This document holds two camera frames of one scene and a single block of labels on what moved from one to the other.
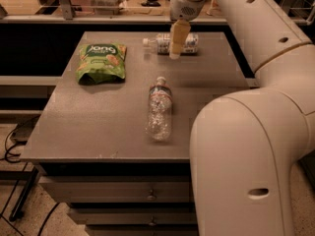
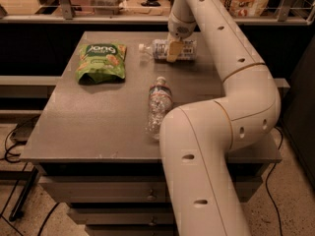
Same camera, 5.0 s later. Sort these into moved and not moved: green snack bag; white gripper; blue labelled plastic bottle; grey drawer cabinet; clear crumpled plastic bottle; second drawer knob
Moved: white gripper; blue labelled plastic bottle
Not moved: grey drawer cabinet; green snack bag; clear crumpled plastic bottle; second drawer knob
